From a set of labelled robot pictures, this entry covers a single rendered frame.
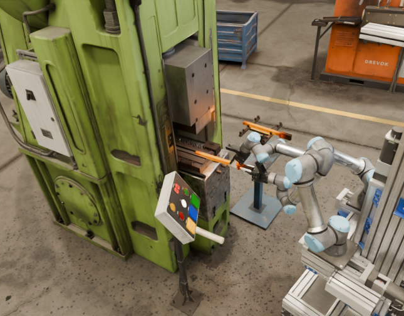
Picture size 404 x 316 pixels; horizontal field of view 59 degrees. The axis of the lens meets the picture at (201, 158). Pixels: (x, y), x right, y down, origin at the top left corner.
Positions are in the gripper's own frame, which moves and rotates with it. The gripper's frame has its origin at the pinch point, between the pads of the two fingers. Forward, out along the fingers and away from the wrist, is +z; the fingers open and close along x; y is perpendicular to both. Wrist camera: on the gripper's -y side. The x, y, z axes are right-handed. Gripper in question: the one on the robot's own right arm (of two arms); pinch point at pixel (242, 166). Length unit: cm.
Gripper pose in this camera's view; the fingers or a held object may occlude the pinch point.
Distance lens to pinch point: 250.6
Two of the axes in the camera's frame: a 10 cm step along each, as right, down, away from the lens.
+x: 5.1, -5.7, 6.4
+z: -8.6, -2.7, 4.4
